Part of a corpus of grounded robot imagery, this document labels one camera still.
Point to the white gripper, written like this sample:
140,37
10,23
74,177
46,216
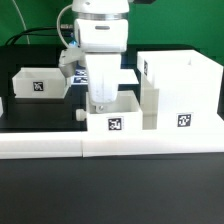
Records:
103,71

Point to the white front drawer tray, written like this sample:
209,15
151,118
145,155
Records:
123,115

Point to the white drawer tray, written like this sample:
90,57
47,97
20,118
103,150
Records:
123,115
42,83

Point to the white drawer cabinet box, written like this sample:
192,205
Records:
179,89

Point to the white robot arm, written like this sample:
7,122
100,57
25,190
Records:
101,34

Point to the white rear drawer tray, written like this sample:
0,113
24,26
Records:
42,83

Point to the white marker sheet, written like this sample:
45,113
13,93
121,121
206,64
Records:
127,76

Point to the white L-shaped foam barrier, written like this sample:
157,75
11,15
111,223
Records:
86,144

